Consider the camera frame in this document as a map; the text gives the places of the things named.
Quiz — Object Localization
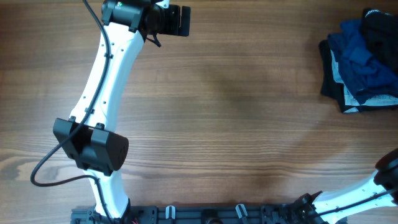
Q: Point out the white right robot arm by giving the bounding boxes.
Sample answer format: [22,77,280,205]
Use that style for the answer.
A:
[291,149,397,224]

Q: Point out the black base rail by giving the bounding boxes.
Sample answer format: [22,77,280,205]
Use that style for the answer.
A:
[70,203,348,224]

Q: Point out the black t-shirt with white logo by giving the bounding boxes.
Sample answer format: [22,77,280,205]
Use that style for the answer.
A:
[360,8,397,74]

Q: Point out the blue clothes pile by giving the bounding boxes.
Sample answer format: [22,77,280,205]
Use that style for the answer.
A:
[318,19,397,113]

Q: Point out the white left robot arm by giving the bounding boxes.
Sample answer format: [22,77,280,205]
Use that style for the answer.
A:
[53,1,191,221]

